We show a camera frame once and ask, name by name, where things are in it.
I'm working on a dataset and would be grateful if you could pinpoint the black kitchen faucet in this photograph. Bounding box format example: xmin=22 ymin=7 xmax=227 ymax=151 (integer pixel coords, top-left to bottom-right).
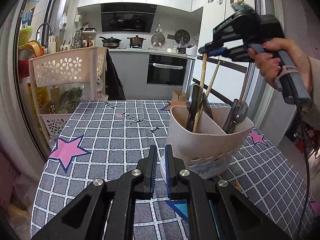
xmin=35 ymin=22 xmax=53 ymax=48

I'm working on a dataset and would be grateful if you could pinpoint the patterned bamboo chopstick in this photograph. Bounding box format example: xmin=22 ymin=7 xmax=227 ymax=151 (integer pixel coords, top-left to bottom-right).
xmin=239 ymin=73 xmax=248 ymax=102

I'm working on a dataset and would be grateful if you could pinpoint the bronze pot with lid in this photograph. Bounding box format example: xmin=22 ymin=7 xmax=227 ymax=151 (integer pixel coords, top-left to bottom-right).
xmin=127 ymin=35 xmax=146 ymax=49

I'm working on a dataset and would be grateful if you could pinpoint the black range hood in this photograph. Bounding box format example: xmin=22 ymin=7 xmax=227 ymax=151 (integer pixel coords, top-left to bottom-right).
xmin=101 ymin=2 xmax=157 ymax=33

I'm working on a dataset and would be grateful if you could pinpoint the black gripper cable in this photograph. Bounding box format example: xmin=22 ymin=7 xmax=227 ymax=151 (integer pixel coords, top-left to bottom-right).
xmin=291 ymin=96 xmax=311 ymax=238

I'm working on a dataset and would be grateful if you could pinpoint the grey checkered tablecloth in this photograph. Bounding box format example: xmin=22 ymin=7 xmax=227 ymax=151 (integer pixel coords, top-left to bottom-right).
xmin=30 ymin=100 xmax=315 ymax=239

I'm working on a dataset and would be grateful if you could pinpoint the blue star mat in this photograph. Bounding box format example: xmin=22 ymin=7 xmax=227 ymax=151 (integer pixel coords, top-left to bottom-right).
xmin=165 ymin=200 xmax=189 ymax=223

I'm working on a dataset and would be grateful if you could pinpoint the person right hand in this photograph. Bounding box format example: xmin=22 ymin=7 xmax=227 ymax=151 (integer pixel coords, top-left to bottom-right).
xmin=248 ymin=38 xmax=313 ymax=93

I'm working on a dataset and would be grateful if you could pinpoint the pink star sticker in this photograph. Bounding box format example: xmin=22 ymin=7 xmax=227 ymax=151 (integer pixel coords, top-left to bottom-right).
xmin=48 ymin=135 xmax=92 ymax=173
xmin=248 ymin=129 xmax=267 ymax=146

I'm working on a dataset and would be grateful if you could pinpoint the black wok on stove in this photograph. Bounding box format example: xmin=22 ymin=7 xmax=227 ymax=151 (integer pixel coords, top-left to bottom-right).
xmin=99 ymin=36 xmax=121 ymax=49

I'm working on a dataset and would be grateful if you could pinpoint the pink star sticker right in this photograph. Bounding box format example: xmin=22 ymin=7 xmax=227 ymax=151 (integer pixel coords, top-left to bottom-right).
xmin=248 ymin=129 xmax=267 ymax=146

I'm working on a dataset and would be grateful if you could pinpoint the white refrigerator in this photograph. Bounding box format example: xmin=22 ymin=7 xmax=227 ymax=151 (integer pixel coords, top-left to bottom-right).
xmin=189 ymin=0 xmax=265 ymax=108

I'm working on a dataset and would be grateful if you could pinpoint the dark spoon top horizontal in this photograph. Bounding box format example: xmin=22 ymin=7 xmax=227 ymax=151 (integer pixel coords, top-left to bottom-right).
xmin=222 ymin=99 xmax=239 ymax=134

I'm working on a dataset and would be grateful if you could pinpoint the cardboard box on floor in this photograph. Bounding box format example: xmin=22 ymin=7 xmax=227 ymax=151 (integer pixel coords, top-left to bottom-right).
xmin=171 ymin=90 xmax=187 ymax=102

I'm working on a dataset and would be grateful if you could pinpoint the plain bamboo chopstick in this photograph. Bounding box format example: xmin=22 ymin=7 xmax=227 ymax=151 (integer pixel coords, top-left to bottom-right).
xmin=193 ymin=61 xmax=221 ymax=133

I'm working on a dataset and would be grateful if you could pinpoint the beige plastic utensil holder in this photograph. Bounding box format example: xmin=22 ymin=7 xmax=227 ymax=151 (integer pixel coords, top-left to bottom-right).
xmin=166 ymin=106 xmax=253 ymax=179

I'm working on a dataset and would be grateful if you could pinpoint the pink star sticker left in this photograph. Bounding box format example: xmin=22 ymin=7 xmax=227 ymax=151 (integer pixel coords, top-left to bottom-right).
xmin=48 ymin=135 xmax=92 ymax=173

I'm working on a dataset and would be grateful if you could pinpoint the beige perforated storage rack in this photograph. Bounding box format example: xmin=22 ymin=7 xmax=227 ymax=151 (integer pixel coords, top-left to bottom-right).
xmin=28 ymin=47 xmax=107 ymax=140

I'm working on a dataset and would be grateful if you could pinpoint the black garment on rack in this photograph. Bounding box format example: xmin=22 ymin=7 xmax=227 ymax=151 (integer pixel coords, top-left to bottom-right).
xmin=105 ymin=50 xmax=126 ymax=101

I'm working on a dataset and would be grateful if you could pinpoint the black built-in oven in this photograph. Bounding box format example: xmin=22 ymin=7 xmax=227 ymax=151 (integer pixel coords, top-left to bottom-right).
xmin=147 ymin=54 xmax=188 ymax=86

